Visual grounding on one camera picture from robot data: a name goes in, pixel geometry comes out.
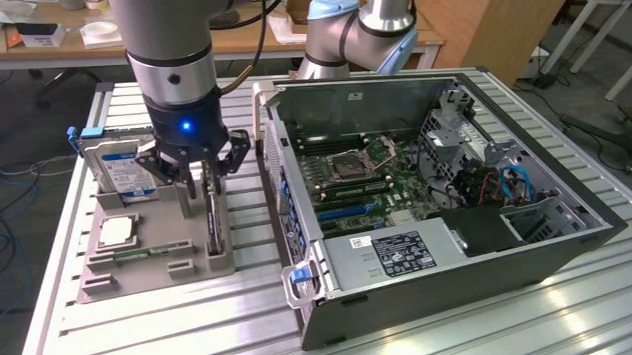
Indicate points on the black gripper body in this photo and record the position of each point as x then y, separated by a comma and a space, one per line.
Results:
185, 114

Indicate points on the black graphics card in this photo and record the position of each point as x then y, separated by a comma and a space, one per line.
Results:
214, 222

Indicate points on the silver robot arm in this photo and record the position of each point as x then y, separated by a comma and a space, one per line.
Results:
168, 37

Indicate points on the hard disk with blue caddy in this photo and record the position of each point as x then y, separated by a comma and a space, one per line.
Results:
114, 170

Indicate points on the grey parts rack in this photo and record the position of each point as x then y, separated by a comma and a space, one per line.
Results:
164, 229

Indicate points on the silver CPU chip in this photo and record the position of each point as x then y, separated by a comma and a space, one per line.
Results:
116, 231

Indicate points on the green RAM stick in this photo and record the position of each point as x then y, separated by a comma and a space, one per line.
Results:
149, 252

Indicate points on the CPU socket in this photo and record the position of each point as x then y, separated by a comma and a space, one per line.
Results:
348, 166

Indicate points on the black installed RAM stick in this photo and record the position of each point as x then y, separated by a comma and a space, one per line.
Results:
356, 188

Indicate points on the black chair base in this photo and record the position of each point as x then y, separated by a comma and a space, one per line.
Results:
59, 79

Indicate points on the blue expansion slot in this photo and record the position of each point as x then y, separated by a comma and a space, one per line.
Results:
345, 213

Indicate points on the white tape holder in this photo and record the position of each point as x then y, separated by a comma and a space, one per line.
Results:
100, 35

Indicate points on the metal socket cover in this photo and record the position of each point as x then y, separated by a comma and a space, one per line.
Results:
383, 151

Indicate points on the white paper stack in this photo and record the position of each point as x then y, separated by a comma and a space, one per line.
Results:
287, 33

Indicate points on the wooden desk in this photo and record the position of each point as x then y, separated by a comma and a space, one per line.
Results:
50, 51

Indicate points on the green motherboard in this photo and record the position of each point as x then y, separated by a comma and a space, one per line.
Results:
395, 192

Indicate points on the brown cardboard box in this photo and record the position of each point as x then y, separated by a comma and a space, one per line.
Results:
296, 16

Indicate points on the white box with black top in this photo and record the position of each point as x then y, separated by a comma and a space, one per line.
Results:
42, 38

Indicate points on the blue case latch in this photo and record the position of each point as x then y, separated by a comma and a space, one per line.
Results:
300, 276

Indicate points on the grey power supply unit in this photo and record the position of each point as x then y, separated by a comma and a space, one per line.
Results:
356, 266

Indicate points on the small orange item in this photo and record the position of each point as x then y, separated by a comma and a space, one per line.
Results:
14, 38

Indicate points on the perforated metal drive cage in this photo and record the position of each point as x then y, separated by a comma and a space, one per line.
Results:
444, 148

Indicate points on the black open PC case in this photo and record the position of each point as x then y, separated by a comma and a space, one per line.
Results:
444, 296

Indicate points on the wooden cabinet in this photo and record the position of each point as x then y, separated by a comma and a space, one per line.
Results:
494, 37

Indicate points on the metal disk bay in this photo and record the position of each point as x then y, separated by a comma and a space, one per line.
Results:
543, 222

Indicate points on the black floor stand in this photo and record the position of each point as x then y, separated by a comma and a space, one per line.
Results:
603, 129

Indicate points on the white table frame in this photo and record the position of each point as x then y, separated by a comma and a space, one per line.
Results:
569, 38

